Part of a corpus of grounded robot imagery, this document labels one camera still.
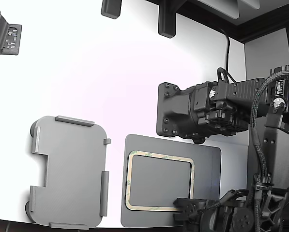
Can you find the dark gray flat plate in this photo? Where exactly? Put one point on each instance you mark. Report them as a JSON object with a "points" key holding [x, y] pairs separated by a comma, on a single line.
{"points": [[204, 169]]}

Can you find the beige adhesive frame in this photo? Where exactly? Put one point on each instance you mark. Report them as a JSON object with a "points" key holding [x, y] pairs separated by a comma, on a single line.
{"points": [[158, 155]]}

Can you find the black camera housing with screws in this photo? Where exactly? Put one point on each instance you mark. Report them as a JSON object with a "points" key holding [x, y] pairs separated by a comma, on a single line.
{"points": [[173, 113]]}

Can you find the black shelf structure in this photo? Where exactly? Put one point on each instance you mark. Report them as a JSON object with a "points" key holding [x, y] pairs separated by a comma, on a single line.
{"points": [[255, 29]]}

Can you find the small black bracket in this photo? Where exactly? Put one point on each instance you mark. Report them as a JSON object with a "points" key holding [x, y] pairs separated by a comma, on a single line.
{"points": [[111, 8]]}

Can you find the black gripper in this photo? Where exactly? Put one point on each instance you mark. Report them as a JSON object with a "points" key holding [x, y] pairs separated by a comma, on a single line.
{"points": [[198, 207]]}

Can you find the large black bracket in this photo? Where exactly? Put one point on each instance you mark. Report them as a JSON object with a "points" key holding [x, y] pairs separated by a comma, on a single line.
{"points": [[167, 21]]}

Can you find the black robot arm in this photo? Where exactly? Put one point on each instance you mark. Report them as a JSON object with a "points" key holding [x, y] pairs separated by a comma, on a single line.
{"points": [[276, 149]]}

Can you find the light gray box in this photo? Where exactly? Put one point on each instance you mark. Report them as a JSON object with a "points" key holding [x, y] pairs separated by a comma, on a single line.
{"points": [[71, 169]]}

